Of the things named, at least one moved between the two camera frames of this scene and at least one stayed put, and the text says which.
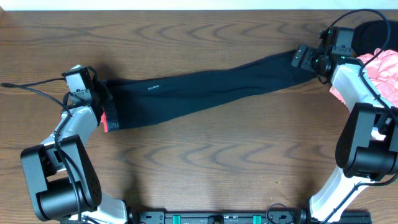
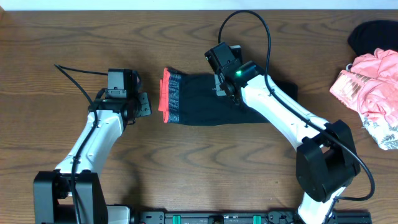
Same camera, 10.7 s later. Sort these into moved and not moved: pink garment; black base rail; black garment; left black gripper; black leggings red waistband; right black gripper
Moved: left black gripper; black leggings red waistband; right black gripper
Not moved: pink garment; black garment; black base rail
